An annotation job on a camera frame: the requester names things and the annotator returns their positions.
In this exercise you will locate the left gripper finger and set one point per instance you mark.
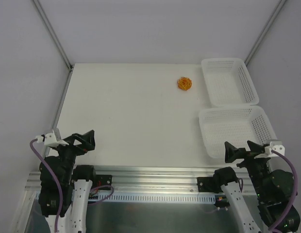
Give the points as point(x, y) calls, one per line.
point(88, 140)
point(77, 142)

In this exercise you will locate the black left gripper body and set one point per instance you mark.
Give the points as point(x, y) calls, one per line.
point(71, 144)

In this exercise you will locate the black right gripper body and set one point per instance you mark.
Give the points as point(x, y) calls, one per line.
point(244, 155)

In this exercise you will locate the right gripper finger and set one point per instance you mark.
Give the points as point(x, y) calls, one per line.
point(232, 153)
point(255, 148)

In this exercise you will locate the red orange wire ball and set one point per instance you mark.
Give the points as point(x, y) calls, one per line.
point(184, 83)

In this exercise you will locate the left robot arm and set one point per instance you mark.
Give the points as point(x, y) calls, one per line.
point(65, 187)

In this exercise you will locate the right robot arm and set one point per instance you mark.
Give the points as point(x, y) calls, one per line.
point(275, 182)

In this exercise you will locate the near white plastic basket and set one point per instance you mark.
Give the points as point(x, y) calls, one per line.
point(236, 125)

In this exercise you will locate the white plastic basket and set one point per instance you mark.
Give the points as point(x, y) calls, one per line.
point(236, 125)
point(228, 82)

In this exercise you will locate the far white plastic basket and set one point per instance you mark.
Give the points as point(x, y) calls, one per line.
point(228, 82)

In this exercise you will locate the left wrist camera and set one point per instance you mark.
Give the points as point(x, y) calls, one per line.
point(51, 138)

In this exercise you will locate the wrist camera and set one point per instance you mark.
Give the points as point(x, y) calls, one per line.
point(271, 149)
point(51, 138)

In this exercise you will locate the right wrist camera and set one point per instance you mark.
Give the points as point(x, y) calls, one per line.
point(271, 149)

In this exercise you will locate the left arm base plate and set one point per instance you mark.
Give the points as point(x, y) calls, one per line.
point(103, 181)

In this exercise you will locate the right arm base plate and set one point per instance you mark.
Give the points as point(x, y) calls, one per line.
point(206, 184)

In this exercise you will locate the white slotted cable duct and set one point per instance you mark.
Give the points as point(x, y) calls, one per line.
point(162, 198)

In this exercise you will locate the aluminium mounting rail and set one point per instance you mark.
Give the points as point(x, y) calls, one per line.
point(165, 180)

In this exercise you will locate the left aluminium frame post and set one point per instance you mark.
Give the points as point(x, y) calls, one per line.
point(46, 22)

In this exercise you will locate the aluminium frame post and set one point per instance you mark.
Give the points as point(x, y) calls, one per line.
point(46, 22)
point(266, 28)

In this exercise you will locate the right aluminium frame post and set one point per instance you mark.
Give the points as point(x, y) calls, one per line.
point(266, 28)

